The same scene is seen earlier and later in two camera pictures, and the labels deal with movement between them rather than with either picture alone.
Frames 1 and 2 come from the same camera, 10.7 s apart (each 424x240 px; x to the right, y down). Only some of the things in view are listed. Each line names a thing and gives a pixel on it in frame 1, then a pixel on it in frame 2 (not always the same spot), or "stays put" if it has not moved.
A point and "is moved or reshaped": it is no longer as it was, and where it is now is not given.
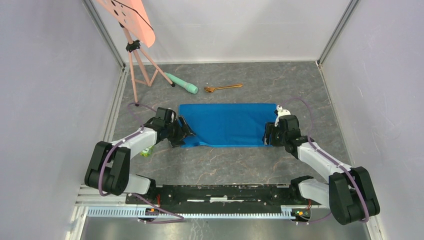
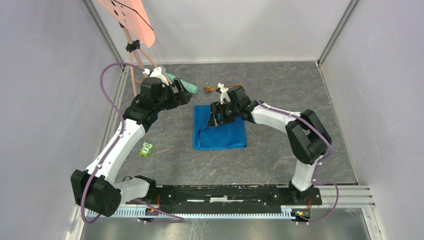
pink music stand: (132, 16) stays put
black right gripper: (270, 128) to (216, 107)
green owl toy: (147, 152) stays put
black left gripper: (177, 141) to (181, 97)
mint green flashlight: (189, 87) stays put
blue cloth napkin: (226, 124) is moved or reshaped
